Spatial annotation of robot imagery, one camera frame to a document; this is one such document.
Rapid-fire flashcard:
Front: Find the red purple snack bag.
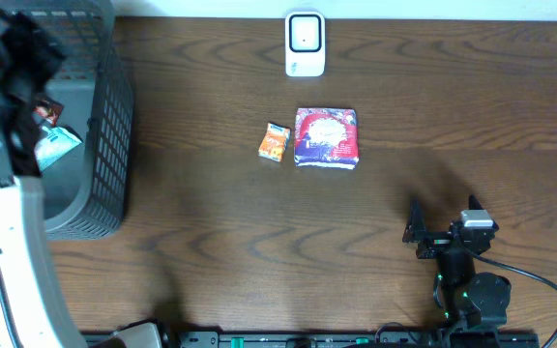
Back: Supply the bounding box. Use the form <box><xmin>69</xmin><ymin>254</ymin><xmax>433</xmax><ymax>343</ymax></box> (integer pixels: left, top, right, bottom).
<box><xmin>294</xmin><ymin>108</ymin><xmax>360</xmax><ymax>170</ymax></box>

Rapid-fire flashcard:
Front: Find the small orange snack box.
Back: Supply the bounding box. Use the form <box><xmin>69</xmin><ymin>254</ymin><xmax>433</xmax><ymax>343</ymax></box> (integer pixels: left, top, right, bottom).
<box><xmin>258</xmin><ymin>123</ymin><xmax>291</xmax><ymax>162</ymax></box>

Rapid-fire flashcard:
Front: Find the teal white snack packet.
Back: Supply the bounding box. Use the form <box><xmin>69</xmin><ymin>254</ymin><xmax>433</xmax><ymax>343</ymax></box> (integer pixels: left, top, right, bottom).
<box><xmin>34</xmin><ymin>126</ymin><xmax>82</xmax><ymax>171</ymax></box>

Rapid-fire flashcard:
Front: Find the grey plastic mesh basket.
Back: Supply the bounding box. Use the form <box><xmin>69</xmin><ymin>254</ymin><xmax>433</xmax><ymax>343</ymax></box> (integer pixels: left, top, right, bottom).
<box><xmin>0</xmin><ymin>0</ymin><xmax>133</xmax><ymax>240</ymax></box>

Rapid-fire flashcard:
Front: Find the orange brown snack bar wrapper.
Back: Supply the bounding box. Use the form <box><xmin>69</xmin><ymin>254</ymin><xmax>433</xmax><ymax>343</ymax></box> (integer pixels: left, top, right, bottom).
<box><xmin>35</xmin><ymin>99</ymin><xmax>64</xmax><ymax>126</ymax></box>

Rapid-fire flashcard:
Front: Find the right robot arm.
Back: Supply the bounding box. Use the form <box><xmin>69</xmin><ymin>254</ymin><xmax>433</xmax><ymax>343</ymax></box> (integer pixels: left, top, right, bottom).
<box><xmin>402</xmin><ymin>195</ymin><xmax>512</xmax><ymax>347</ymax></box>

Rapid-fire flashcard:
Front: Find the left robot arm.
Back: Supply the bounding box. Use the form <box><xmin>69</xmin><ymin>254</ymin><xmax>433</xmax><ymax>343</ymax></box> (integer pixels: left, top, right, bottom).
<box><xmin>0</xmin><ymin>8</ymin><xmax>87</xmax><ymax>347</ymax></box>

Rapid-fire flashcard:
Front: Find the white barcode scanner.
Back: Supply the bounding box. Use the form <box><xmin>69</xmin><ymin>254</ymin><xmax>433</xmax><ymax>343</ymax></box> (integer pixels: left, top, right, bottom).
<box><xmin>284</xmin><ymin>11</ymin><xmax>326</xmax><ymax>77</ymax></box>

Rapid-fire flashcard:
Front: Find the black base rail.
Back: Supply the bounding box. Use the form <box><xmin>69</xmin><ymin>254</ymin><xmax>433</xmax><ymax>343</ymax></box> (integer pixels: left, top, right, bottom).
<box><xmin>162</xmin><ymin>327</ymin><xmax>540</xmax><ymax>348</ymax></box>

